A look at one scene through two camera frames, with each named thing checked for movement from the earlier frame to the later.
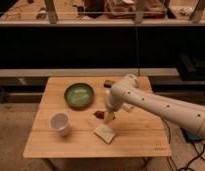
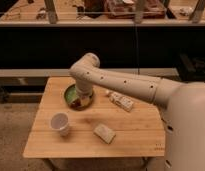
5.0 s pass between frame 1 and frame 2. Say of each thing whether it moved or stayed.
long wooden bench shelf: stayed
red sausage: moved
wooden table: stayed
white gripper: moved
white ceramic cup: stayed
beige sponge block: stayed
